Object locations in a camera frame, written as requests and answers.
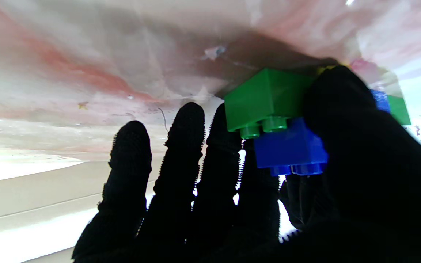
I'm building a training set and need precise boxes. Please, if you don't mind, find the green toy brick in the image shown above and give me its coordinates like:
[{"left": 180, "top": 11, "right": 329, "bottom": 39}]
[
  {"left": 387, "top": 94, "right": 412, "bottom": 126},
  {"left": 224, "top": 68, "right": 316, "bottom": 140}
]

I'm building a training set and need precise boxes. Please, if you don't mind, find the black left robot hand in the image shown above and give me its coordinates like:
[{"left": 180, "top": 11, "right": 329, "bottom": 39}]
[{"left": 279, "top": 175, "right": 330, "bottom": 230}]

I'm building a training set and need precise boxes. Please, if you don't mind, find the white paper scrap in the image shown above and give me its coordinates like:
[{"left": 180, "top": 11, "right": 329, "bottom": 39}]
[{"left": 201, "top": 45, "right": 228, "bottom": 61}]

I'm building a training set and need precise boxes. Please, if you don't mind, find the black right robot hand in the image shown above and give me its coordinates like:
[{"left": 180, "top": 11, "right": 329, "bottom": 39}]
[{"left": 72, "top": 66, "right": 421, "bottom": 263}]

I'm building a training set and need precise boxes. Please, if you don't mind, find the blue toy brick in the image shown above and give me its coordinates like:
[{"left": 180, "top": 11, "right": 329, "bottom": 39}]
[
  {"left": 371, "top": 89, "right": 391, "bottom": 114},
  {"left": 253, "top": 117, "right": 329, "bottom": 177}
]

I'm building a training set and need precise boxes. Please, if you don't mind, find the beige sofa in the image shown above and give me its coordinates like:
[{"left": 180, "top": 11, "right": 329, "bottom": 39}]
[{"left": 0, "top": 159, "right": 167, "bottom": 263}]

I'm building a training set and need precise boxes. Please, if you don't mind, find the yellow toy brick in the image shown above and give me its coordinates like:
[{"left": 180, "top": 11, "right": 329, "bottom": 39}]
[{"left": 318, "top": 64, "right": 350, "bottom": 74}]

